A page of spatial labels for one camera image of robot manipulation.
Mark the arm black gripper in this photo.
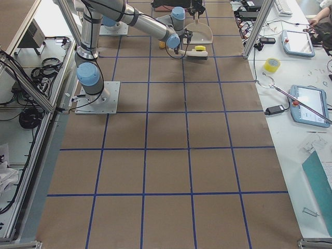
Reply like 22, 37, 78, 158
179, 29, 193, 51
188, 0, 205, 19

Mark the beige plastic dustpan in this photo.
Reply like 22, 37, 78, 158
185, 17, 213, 45

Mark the beige hand brush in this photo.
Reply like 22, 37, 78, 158
173, 47, 208, 60

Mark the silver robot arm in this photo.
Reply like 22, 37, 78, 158
54, 1, 193, 103
100, 1, 205, 36

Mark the yellow sponge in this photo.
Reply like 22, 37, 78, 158
195, 46, 206, 51

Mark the yellow potato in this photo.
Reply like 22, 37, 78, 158
159, 41, 166, 49

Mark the yellow tape roll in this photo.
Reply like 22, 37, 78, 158
263, 58, 281, 73

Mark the far teach pendant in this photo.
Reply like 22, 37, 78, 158
281, 30, 315, 58

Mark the teach pendant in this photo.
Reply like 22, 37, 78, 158
281, 30, 315, 58
289, 85, 330, 128

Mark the black power adapter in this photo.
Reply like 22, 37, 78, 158
264, 105, 288, 116

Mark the near teach pendant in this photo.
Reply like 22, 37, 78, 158
289, 85, 330, 128

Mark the grey metal box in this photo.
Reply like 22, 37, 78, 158
18, 19, 46, 55

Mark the teal folder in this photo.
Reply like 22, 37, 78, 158
302, 151, 331, 202

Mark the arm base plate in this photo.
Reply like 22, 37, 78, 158
99, 22, 128, 36
75, 81, 120, 115

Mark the aluminium frame post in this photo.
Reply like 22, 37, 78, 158
242, 0, 274, 59

